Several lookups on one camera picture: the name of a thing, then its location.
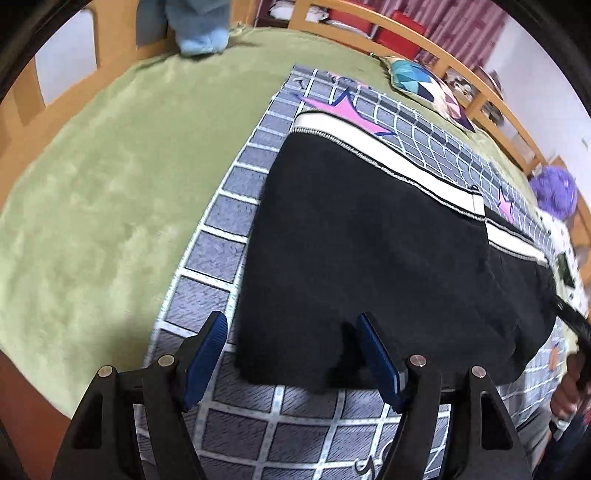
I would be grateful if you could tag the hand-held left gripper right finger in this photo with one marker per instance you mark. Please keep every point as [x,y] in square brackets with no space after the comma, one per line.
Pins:
[378,360]

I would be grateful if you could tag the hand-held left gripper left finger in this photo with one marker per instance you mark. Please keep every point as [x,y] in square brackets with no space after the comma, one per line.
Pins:
[205,360]

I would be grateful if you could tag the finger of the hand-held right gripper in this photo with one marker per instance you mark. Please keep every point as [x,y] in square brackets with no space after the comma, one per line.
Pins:
[575,321]

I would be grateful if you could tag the black pants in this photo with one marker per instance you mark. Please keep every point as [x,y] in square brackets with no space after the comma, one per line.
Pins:
[369,240]

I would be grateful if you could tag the person's right hand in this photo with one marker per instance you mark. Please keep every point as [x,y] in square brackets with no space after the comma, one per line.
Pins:
[563,401]

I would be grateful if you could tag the dark flat item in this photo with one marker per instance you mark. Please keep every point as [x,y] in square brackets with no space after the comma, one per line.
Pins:
[564,270]

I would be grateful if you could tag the white floral pillow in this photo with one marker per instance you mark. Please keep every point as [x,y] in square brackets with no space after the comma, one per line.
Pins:
[565,240]

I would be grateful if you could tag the purple plush toy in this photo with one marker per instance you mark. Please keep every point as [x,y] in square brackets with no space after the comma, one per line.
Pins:
[554,191]

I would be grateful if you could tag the grey checked star quilt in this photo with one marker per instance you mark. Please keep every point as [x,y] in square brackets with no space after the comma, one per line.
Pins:
[217,217]

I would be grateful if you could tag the green bed sheet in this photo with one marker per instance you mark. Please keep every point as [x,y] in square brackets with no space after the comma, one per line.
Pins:
[115,184]

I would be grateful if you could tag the colourful geometric pillow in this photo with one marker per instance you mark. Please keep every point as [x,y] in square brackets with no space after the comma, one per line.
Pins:
[425,85]

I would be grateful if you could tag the maroon striped curtain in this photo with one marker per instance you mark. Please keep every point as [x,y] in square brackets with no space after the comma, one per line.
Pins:
[461,27]

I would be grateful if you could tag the blue fleece blanket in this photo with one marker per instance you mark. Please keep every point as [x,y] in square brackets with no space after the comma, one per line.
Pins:
[198,32]

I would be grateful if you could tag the wooden bed frame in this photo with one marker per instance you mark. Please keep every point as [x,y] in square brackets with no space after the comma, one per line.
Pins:
[23,106]

